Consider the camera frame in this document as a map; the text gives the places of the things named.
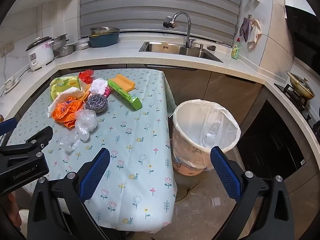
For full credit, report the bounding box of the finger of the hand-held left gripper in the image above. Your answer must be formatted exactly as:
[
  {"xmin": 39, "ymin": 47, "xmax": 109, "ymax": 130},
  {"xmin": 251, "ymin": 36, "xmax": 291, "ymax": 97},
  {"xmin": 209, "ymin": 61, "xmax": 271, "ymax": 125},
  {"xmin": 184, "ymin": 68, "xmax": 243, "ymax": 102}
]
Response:
[
  {"xmin": 0, "ymin": 119, "xmax": 17, "ymax": 143},
  {"xmin": 0, "ymin": 126, "xmax": 54, "ymax": 161}
]

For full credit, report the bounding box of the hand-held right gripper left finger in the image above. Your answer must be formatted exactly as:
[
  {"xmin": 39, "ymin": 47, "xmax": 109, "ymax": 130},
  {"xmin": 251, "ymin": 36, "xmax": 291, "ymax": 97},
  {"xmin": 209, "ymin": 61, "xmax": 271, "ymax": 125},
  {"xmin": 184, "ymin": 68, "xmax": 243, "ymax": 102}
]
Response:
[{"xmin": 26, "ymin": 147, "xmax": 111, "ymax": 240}]

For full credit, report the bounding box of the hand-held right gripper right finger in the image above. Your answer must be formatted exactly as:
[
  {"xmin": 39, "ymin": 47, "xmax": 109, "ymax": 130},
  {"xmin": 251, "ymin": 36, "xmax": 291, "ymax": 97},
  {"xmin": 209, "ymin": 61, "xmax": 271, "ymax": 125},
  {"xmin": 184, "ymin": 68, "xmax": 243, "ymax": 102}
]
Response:
[{"xmin": 210, "ymin": 146, "xmax": 295, "ymax": 240}]

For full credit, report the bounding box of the trash bin with white liner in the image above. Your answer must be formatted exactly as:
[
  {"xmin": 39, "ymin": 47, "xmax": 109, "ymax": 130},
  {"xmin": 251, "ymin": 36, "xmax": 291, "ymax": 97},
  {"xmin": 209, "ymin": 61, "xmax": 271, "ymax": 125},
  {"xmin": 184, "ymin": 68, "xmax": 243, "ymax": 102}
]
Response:
[{"xmin": 171, "ymin": 99, "xmax": 242, "ymax": 177}]

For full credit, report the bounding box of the yellow-green plastic packet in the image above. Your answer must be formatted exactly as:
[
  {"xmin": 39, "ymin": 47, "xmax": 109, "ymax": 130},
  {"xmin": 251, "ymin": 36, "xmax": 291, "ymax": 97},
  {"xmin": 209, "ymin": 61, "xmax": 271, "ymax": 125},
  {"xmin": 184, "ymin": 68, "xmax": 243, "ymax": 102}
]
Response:
[{"xmin": 49, "ymin": 77, "xmax": 87, "ymax": 99}]

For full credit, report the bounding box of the red plastic bag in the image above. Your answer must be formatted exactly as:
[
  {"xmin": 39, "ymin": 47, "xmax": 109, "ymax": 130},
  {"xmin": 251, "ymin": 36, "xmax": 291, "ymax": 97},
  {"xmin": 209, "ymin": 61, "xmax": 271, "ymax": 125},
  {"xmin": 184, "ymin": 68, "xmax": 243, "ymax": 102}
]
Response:
[{"xmin": 78, "ymin": 69, "xmax": 95, "ymax": 84}]

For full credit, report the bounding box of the orange foam net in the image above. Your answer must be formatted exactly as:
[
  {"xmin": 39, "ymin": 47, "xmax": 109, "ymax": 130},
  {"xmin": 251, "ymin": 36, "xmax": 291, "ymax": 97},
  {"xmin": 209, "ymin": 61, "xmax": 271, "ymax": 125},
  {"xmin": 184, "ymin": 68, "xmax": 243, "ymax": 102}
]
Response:
[{"xmin": 111, "ymin": 74, "xmax": 136, "ymax": 93}]

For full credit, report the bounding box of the clear plastic wrapper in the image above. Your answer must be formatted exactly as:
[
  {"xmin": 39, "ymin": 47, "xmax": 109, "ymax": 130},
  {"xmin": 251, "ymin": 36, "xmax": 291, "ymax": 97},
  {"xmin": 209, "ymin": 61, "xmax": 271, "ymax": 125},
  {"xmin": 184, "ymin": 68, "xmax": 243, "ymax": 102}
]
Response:
[{"xmin": 59, "ymin": 132, "xmax": 82, "ymax": 153}]

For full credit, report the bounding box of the orange plastic bag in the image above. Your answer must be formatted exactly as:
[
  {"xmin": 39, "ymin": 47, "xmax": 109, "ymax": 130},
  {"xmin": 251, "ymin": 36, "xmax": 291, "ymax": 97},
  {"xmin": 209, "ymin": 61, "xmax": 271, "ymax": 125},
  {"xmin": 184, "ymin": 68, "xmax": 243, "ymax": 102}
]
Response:
[{"xmin": 52, "ymin": 96, "xmax": 85, "ymax": 129}]

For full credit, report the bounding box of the clear plastic bag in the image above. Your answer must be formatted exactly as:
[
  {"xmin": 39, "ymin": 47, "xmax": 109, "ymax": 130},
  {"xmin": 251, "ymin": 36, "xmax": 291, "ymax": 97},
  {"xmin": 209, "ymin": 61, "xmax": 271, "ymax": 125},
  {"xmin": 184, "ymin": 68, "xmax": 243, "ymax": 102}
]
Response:
[{"xmin": 74, "ymin": 109, "xmax": 98, "ymax": 142}]

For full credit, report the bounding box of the floral printed tablecloth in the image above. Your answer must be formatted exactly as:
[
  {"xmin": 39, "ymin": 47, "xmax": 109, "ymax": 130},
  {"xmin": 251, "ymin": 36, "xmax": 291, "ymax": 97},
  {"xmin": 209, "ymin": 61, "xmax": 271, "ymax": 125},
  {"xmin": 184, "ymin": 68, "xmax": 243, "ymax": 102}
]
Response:
[{"xmin": 5, "ymin": 68, "xmax": 178, "ymax": 233}]

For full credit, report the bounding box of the black built-in oven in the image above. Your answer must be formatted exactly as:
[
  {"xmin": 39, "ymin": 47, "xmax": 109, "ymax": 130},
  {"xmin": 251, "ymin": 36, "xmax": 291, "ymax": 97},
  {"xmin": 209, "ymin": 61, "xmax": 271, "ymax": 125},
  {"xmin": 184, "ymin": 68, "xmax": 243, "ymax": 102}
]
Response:
[{"xmin": 237, "ymin": 100, "xmax": 307, "ymax": 180}]

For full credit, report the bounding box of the white paper towel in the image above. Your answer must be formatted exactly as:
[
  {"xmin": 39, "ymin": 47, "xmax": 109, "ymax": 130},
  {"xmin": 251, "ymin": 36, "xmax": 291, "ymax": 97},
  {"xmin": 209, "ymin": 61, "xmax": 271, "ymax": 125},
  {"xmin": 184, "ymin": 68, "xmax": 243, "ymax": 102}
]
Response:
[{"xmin": 47, "ymin": 86, "xmax": 92, "ymax": 118}]

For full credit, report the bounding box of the steel wool scourer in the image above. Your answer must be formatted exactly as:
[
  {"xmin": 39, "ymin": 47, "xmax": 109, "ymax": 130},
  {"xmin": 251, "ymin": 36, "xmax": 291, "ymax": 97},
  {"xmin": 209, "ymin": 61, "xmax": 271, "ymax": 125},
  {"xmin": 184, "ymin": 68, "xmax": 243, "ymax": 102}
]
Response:
[{"xmin": 85, "ymin": 94, "xmax": 108, "ymax": 114}]

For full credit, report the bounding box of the white rice cooker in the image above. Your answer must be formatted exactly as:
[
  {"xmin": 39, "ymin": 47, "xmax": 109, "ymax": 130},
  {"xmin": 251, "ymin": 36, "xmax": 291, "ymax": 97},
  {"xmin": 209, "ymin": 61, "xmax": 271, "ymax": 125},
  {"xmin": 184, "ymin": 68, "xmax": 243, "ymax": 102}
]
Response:
[{"xmin": 26, "ymin": 36, "xmax": 55, "ymax": 72}]

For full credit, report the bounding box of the crumpled white tissue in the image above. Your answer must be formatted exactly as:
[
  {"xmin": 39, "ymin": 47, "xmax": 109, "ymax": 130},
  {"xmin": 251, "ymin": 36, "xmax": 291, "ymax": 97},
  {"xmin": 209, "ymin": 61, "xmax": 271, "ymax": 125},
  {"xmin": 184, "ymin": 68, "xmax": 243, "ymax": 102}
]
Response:
[{"xmin": 90, "ymin": 78, "xmax": 108, "ymax": 95}]

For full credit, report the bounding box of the green cardboard box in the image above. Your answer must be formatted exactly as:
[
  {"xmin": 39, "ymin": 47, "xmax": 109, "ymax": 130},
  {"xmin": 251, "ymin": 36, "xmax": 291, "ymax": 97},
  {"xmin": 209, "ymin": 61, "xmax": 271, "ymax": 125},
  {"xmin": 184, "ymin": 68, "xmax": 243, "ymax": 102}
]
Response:
[{"xmin": 107, "ymin": 79, "xmax": 143, "ymax": 110}]

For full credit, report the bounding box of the brown base cabinet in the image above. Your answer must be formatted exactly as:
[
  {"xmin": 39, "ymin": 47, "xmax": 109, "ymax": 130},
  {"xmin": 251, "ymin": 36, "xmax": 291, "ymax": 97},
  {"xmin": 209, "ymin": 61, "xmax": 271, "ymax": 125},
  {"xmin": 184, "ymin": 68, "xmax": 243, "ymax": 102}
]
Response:
[{"xmin": 162, "ymin": 66, "xmax": 265, "ymax": 130}]

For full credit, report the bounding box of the black gas stove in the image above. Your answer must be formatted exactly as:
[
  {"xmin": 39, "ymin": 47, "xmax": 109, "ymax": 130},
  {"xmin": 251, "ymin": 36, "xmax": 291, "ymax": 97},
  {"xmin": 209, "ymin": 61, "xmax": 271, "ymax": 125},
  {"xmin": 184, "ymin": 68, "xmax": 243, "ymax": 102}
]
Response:
[{"xmin": 274, "ymin": 82, "xmax": 320, "ymax": 130}]

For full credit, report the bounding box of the pan with glass lid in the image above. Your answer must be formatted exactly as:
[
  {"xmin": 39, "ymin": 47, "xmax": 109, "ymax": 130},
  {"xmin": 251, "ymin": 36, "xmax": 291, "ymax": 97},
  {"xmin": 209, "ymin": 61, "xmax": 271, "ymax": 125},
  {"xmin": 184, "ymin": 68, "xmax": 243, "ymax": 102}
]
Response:
[{"xmin": 286, "ymin": 71, "xmax": 316, "ymax": 100}]

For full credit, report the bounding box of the blue basin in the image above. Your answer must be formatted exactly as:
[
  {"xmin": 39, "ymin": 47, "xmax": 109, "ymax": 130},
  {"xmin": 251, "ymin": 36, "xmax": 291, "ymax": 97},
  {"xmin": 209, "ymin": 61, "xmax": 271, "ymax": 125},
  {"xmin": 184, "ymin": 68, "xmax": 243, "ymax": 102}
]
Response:
[{"xmin": 89, "ymin": 31, "xmax": 120, "ymax": 48}]

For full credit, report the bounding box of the green dish soap bottle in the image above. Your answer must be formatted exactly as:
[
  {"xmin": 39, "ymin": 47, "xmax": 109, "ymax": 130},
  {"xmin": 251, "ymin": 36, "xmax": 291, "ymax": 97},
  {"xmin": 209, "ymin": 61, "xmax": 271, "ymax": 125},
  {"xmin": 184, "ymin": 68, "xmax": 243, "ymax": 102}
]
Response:
[{"xmin": 230, "ymin": 38, "xmax": 241, "ymax": 60}]

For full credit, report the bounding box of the stainless steel sink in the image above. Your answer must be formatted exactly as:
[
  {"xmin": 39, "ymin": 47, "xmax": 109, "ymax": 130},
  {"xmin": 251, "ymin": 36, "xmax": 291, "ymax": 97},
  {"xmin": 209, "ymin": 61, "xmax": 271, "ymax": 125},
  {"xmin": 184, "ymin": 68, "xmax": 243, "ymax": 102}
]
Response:
[{"xmin": 139, "ymin": 41, "xmax": 224, "ymax": 63}]

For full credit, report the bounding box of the cream cloth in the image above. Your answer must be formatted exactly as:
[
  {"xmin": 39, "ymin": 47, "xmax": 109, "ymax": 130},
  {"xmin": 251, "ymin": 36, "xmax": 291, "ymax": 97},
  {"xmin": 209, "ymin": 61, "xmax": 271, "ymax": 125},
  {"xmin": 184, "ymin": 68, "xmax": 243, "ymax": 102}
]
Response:
[{"xmin": 247, "ymin": 19, "xmax": 263, "ymax": 50}]

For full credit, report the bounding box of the purple cloth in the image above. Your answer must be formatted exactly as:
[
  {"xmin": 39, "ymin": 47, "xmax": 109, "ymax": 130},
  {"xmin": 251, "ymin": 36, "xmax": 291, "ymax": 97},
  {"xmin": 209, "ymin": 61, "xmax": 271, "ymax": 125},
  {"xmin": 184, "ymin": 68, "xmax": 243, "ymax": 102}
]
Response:
[{"xmin": 239, "ymin": 17, "xmax": 252, "ymax": 42}]

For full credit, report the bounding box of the chrome faucet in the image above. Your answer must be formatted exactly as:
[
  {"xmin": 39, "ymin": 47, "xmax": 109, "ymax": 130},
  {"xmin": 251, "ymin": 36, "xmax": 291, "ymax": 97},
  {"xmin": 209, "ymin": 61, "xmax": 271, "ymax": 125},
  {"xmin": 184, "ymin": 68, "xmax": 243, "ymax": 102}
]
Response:
[{"xmin": 163, "ymin": 12, "xmax": 197, "ymax": 49}]

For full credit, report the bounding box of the black range hood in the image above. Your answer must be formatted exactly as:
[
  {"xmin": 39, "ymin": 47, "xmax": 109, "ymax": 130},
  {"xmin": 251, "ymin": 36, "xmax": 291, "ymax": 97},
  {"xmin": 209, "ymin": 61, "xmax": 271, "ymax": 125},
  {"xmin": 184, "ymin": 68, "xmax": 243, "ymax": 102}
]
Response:
[{"xmin": 285, "ymin": 4, "xmax": 320, "ymax": 55}]

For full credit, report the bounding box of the grey window blind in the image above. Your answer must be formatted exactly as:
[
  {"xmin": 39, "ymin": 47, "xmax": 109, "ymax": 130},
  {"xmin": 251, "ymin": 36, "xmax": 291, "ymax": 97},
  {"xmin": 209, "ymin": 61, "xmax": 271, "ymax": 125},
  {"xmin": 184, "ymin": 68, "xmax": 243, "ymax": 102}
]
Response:
[{"xmin": 79, "ymin": 0, "xmax": 244, "ymax": 48}]

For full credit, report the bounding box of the wall socket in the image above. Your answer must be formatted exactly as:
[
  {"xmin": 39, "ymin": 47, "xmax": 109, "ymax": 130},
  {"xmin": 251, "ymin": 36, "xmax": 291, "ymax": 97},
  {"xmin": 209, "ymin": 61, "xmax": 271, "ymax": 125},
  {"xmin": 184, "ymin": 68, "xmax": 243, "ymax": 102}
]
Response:
[{"xmin": 0, "ymin": 41, "xmax": 14, "ymax": 57}]

